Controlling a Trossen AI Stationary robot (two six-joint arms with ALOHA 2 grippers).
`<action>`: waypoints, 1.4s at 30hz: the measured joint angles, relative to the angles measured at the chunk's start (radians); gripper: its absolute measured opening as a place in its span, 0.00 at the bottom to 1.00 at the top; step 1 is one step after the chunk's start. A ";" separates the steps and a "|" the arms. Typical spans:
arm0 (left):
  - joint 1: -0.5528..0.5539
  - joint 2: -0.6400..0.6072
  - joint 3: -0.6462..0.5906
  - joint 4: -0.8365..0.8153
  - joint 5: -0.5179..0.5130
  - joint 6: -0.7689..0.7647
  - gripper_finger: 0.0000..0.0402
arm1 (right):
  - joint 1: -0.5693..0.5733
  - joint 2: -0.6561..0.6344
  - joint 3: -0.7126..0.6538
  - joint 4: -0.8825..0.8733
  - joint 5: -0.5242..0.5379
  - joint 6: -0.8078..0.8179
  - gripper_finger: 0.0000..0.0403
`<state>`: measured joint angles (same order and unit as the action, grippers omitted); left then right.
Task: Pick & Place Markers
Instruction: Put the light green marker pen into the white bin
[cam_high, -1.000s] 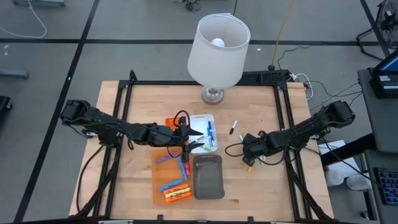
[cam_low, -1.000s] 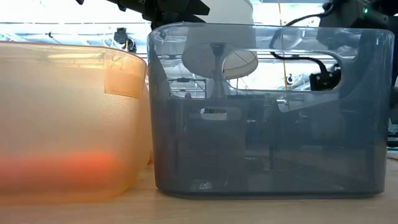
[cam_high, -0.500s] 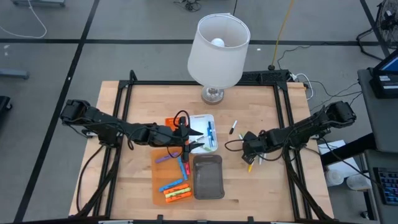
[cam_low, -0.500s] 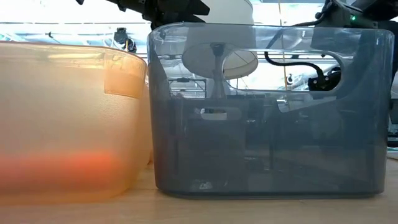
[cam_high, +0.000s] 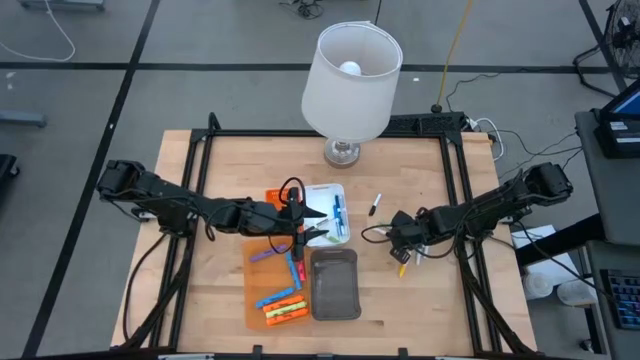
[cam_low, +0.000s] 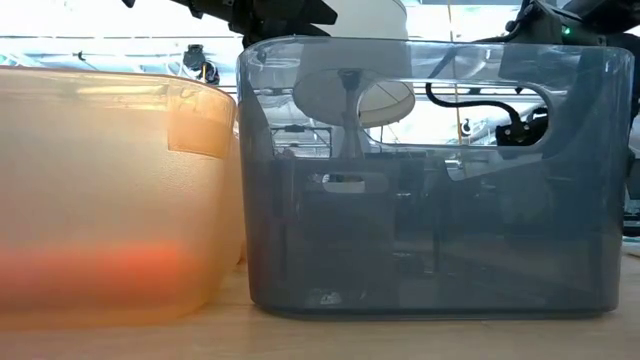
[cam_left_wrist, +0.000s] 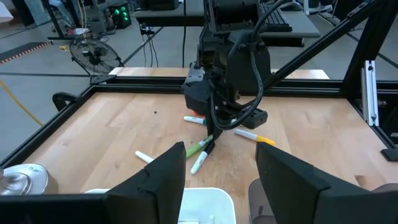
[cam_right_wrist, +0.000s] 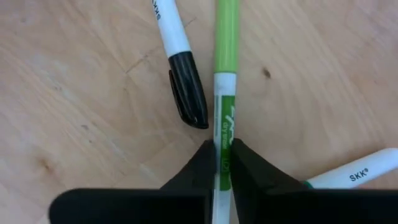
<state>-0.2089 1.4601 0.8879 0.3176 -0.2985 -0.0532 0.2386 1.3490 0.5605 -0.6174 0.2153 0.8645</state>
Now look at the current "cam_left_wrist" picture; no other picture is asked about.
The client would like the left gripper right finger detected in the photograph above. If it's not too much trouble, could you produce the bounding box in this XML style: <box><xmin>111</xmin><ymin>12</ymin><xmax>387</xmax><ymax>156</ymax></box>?
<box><xmin>254</xmin><ymin>142</ymin><xmax>398</xmax><ymax>224</ymax></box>

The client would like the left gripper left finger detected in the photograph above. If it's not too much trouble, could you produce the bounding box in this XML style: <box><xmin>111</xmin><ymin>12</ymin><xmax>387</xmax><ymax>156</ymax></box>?
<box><xmin>0</xmin><ymin>141</ymin><xmax>187</xmax><ymax>224</ymax></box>

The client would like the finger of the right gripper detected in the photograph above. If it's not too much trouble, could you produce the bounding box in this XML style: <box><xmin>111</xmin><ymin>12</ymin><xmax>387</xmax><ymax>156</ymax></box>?
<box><xmin>205</xmin><ymin>114</ymin><xmax>218</xmax><ymax>147</ymax></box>
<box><xmin>214</xmin><ymin>120</ymin><xmax>226</xmax><ymax>148</ymax></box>

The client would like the teal cap white marker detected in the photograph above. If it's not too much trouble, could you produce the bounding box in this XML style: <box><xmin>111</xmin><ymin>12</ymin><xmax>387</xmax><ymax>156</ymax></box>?
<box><xmin>183</xmin><ymin>115</ymin><xmax>207</xmax><ymax>126</ymax></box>

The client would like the light green marker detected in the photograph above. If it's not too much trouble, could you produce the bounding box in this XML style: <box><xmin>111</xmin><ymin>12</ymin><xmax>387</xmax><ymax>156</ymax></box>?
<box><xmin>185</xmin><ymin>134</ymin><xmax>215</xmax><ymax>159</ymax></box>

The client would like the white plastic bin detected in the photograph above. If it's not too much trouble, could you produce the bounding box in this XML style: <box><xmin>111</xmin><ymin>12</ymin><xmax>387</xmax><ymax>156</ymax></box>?
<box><xmin>84</xmin><ymin>186</ymin><xmax>237</xmax><ymax>224</ymax></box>

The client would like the yellow cap white marker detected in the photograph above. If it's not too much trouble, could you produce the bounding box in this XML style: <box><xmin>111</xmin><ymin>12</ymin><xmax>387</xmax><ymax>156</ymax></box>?
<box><xmin>233</xmin><ymin>128</ymin><xmax>277</xmax><ymax>146</ymax></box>

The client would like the black cap white marker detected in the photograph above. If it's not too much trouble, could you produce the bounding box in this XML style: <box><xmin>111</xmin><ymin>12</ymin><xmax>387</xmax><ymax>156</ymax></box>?
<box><xmin>190</xmin><ymin>140</ymin><xmax>216</xmax><ymax>175</ymax></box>
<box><xmin>134</xmin><ymin>150</ymin><xmax>155</xmax><ymax>164</ymax></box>

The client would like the grey translucent bin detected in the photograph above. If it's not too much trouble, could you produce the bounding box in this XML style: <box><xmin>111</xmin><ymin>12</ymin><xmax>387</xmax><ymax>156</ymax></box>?
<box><xmin>248</xmin><ymin>178</ymin><xmax>398</xmax><ymax>224</ymax></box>

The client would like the black computer keyboard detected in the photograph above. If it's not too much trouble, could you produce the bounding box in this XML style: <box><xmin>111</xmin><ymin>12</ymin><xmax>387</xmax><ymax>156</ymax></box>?
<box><xmin>259</xmin><ymin>1</ymin><xmax>293</xmax><ymax>33</ymax></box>

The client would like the grey desk with keyboard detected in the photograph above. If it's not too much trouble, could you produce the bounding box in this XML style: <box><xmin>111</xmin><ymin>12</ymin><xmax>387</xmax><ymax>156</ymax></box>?
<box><xmin>132</xmin><ymin>0</ymin><xmax>321</xmax><ymax>40</ymax></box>

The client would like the white shade table lamp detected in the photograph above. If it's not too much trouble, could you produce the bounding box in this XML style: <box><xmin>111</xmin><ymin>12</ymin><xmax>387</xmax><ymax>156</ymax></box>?
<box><xmin>0</xmin><ymin>163</ymin><xmax>59</xmax><ymax>196</ymax></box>

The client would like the black floor fan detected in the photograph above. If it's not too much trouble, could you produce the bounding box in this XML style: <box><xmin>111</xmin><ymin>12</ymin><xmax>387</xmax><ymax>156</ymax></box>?
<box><xmin>68</xmin><ymin>39</ymin><xmax>125</xmax><ymax>76</ymax></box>

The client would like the black computer with green lights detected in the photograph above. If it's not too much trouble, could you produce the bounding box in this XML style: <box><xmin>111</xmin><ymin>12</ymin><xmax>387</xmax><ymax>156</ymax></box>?
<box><xmin>108</xmin><ymin>2</ymin><xmax>132</xmax><ymax>29</ymax></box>

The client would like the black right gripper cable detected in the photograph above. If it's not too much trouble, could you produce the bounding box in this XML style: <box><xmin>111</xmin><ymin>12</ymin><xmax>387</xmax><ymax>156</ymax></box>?
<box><xmin>210</xmin><ymin>0</ymin><xmax>292</xmax><ymax>131</ymax></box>

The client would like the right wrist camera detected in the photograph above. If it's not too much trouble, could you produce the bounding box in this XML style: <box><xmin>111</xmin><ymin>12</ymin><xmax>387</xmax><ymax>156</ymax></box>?
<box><xmin>182</xmin><ymin>63</ymin><xmax>215</xmax><ymax>116</ymax></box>

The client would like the black rail bracket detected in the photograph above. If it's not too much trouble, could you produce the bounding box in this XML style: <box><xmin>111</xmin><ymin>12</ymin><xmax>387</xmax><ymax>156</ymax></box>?
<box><xmin>381</xmin><ymin>148</ymin><xmax>398</xmax><ymax>162</ymax></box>

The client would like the silver aluminium bracket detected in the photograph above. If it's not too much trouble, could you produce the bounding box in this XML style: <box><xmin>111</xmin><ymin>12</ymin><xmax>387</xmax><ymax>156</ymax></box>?
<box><xmin>360</xmin><ymin>60</ymin><xmax>381</xmax><ymax>127</ymax></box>

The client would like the yellow extension cable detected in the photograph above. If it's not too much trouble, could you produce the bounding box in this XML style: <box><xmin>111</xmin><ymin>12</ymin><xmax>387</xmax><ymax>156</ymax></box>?
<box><xmin>0</xmin><ymin>79</ymin><xmax>44</xmax><ymax>128</ymax></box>

